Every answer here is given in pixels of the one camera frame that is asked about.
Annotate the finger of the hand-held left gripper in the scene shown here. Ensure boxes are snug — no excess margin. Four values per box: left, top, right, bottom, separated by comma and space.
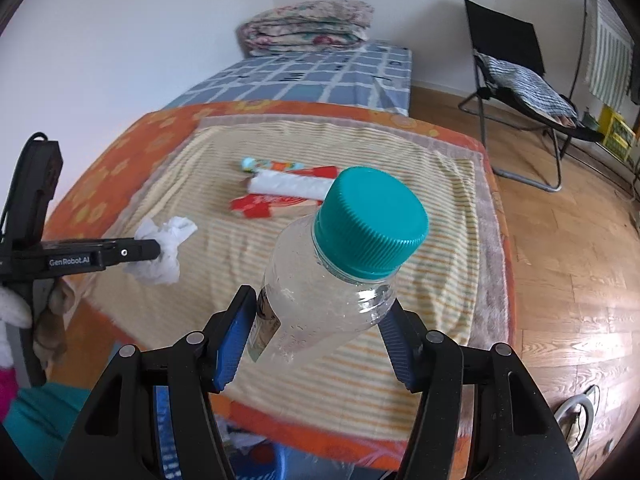
102, 239, 163, 263

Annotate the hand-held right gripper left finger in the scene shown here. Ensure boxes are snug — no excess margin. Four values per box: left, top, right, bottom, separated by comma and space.
59, 285, 257, 480

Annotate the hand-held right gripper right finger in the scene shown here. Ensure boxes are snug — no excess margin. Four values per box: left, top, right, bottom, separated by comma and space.
377, 300, 578, 480

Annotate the large white tissue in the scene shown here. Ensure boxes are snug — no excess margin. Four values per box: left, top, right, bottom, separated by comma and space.
122, 216, 198, 286

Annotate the clear plastic bottle teal cap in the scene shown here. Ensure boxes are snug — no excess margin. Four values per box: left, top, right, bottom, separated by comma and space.
248, 166, 430, 363

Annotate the blue plastic basket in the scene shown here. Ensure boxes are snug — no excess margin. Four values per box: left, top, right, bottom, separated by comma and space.
152, 385, 288, 480

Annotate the red snack packet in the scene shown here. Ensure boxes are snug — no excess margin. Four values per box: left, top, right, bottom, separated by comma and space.
229, 165, 341, 220

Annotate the colourful tube wrapper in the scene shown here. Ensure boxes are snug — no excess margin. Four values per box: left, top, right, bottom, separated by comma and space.
241, 156, 307, 173

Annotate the white ridged wrapper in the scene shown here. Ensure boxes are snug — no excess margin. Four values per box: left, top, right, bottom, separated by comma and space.
248, 169, 337, 202

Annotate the white plush cloth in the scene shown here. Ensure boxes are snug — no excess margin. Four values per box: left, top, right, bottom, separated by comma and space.
0, 287, 33, 361

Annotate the brown cloth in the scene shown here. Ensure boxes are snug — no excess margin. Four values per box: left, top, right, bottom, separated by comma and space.
32, 280, 76, 366

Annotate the yellow striped cloth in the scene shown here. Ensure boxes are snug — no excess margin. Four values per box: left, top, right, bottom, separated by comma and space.
92, 120, 476, 441

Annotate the pink cloth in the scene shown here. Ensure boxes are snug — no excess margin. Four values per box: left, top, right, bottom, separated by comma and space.
0, 367, 21, 416

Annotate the teal cloth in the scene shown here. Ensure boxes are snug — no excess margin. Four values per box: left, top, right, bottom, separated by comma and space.
5, 385, 91, 480

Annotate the bed with blue checked sheet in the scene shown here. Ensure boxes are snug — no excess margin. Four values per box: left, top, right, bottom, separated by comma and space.
165, 40, 413, 116

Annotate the folded floral quilt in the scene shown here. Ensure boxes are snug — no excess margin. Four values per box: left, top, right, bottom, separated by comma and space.
237, 0, 375, 57

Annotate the blue checked chair cushion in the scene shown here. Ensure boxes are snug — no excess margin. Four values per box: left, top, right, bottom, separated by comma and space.
475, 52, 576, 123

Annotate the black folding chair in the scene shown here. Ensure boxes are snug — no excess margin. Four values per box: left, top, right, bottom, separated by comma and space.
459, 0, 606, 192

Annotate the white green striped towel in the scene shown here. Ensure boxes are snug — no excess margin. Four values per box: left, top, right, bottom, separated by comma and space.
585, 0, 636, 106

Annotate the black metal drying rack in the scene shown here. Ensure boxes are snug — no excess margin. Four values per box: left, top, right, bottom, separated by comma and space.
575, 0, 640, 201

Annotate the white ring light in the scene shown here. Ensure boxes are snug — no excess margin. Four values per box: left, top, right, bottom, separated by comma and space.
552, 392, 598, 461

